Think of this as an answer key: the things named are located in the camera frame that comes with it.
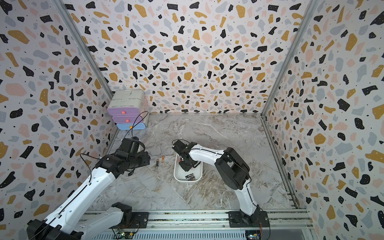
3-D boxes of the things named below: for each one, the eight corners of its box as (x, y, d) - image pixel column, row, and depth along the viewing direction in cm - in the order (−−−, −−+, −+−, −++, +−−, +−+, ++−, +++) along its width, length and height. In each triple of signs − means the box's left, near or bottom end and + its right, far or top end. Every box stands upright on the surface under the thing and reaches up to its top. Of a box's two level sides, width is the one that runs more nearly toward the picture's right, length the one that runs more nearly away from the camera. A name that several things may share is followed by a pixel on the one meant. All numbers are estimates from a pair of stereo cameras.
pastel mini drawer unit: (119, 133, 112) (104, 110, 94) (128, 112, 127) (117, 89, 109) (145, 133, 112) (135, 110, 95) (152, 112, 127) (144, 89, 109)
